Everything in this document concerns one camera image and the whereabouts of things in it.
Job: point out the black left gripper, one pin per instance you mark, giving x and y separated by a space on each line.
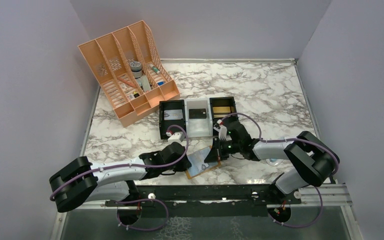
184 162

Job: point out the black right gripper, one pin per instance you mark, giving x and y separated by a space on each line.
218 149

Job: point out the tan leather card holder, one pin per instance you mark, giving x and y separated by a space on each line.
192 175

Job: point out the light blue card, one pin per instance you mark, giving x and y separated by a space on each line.
198 162

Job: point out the white silver card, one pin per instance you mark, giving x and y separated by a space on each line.
173 114

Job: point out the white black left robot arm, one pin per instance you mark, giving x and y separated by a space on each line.
82 181

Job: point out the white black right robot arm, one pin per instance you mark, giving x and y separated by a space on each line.
313 162

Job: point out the black credit card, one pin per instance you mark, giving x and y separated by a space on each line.
197 113

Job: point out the gold credit card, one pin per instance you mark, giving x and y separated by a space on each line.
222 110

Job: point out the black left tray bin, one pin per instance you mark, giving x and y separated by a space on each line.
164 125

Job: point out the black tray bin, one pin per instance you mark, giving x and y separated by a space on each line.
164 125
221 101

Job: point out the black right tray bin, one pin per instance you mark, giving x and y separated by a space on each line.
221 101

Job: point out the grey round jar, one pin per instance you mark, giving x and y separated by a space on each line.
136 68

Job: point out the peach plastic desk organizer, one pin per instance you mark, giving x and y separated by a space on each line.
108 58

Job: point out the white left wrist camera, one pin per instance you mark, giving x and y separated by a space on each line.
177 137

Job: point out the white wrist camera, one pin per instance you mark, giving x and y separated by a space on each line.
177 137
221 129

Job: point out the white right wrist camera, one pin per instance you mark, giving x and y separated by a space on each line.
221 129

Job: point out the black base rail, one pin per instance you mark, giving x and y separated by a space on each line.
203 200

